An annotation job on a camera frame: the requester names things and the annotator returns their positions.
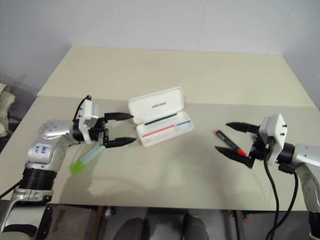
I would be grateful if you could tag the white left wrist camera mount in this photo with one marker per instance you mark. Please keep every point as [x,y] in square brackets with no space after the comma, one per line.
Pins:
[87,117]

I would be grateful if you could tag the metal table leg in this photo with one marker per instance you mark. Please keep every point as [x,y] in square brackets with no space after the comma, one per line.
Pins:
[235,225]

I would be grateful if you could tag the white open pencil case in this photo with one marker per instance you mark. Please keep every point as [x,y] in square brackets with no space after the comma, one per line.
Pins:
[157,105]

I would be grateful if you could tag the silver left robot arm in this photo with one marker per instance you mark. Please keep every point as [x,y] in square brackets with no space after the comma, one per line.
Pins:
[50,131]

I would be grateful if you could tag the beige crumpled cloth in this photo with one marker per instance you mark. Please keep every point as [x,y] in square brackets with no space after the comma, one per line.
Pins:
[5,107]

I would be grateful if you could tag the thin black pen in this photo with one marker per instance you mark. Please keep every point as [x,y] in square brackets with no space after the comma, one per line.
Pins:
[162,118]

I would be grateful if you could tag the black marker with red cap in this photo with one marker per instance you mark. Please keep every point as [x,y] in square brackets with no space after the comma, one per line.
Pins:
[225,138]

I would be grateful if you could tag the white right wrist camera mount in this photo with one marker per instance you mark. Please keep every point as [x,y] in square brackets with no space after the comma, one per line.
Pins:
[273,133]

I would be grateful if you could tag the green translucent highlighter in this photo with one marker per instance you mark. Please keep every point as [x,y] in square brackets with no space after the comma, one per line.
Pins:
[85,160]

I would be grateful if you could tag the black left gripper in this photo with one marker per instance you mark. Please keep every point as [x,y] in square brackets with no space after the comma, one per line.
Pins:
[98,131]

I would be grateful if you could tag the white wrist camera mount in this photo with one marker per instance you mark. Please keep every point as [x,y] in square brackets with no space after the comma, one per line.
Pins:
[273,133]
[87,117]

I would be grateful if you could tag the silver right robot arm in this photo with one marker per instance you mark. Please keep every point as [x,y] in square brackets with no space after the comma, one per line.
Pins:
[307,153]

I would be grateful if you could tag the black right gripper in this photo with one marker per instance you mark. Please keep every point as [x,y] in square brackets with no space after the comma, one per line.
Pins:
[260,150]

